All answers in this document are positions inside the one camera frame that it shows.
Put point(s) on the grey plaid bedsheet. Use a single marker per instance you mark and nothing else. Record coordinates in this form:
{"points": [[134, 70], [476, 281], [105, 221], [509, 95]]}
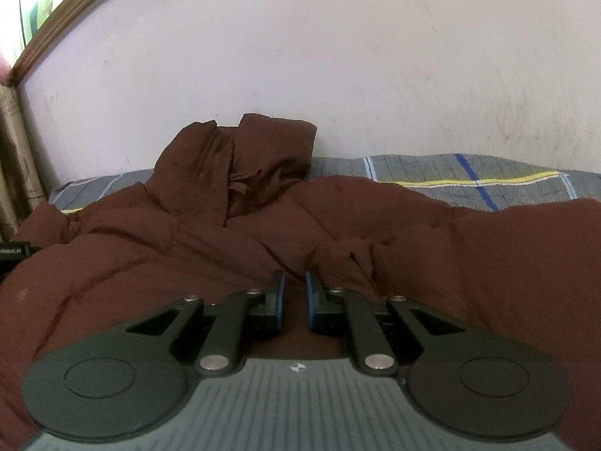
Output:
{"points": [[422, 174]]}

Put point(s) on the brown quilted blanket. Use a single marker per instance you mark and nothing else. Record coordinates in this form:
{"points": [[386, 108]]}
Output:
{"points": [[422, 263]]}

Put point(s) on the patterned curtain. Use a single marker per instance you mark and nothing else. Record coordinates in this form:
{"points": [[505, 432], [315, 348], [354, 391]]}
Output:
{"points": [[16, 159]]}

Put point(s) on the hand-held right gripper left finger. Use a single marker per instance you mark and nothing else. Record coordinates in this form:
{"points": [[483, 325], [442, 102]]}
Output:
{"points": [[280, 301]]}

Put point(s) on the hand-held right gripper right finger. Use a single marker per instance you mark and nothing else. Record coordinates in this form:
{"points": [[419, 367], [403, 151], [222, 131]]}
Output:
{"points": [[310, 303]]}

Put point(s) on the wooden window frame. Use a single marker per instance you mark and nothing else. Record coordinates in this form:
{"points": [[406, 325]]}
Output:
{"points": [[51, 26]]}

